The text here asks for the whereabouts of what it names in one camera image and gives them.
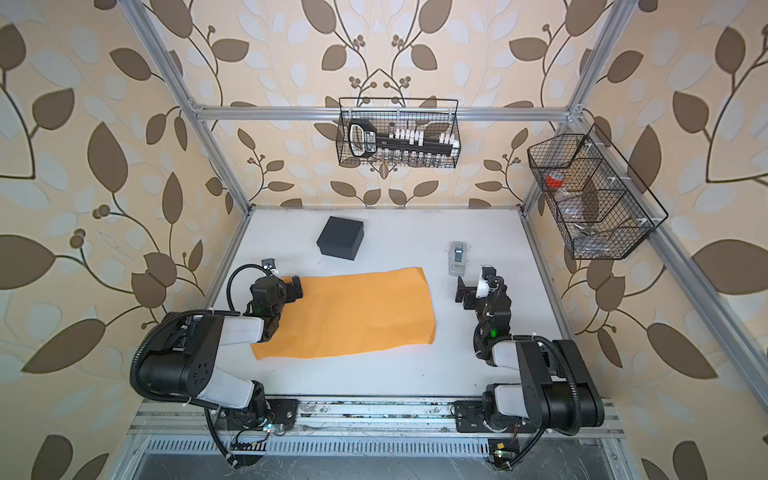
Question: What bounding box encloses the black tool set in basket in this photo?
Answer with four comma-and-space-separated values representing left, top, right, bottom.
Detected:
345, 119, 461, 162

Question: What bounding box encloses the black gift box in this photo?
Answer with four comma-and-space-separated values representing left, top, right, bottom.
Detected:
316, 216, 364, 261

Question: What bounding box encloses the black wire basket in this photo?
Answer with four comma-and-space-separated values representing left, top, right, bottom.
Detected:
527, 124, 668, 260
334, 96, 462, 169

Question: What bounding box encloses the white tape dispenser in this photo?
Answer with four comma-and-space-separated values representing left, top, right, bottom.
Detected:
448, 242, 467, 277

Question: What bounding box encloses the black wire basket centre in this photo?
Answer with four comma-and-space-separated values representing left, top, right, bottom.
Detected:
334, 96, 462, 169

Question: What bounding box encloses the black wire basket right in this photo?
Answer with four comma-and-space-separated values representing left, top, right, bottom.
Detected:
527, 124, 668, 260

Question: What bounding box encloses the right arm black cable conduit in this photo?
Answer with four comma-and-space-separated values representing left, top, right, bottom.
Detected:
509, 334, 583, 436

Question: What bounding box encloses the orange wrapping paper sheet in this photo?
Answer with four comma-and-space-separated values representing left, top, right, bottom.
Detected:
251, 268, 436, 360

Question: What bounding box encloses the red capped item in basket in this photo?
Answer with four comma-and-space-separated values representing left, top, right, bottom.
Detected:
545, 170, 566, 192

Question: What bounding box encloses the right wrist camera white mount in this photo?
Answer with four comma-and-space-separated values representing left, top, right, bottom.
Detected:
475, 279, 491, 299

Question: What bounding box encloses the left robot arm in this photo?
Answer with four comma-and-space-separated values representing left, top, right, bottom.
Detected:
129, 274, 303, 429

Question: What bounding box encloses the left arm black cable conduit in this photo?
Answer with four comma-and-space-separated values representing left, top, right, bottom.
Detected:
129, 263, 265, 403

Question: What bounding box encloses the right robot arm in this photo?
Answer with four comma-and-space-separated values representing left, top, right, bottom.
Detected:
453, 273, 605, 436

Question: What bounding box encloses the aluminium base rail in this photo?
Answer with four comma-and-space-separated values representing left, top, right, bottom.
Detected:
126, 396, 626, 458

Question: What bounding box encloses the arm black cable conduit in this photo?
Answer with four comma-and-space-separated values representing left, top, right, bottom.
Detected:
509, 334, 583, 436
129, 263, 265, 403

